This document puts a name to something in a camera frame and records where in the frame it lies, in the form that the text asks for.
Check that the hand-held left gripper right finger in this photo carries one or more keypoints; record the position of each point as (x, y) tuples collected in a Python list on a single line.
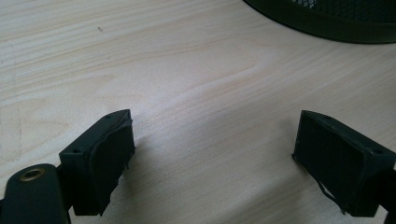
[(336, 161)]

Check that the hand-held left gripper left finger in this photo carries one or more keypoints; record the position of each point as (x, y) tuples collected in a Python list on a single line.
[(93, 161)]

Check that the black mesh trash bin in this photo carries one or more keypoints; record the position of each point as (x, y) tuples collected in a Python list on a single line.
[(339, 18)]

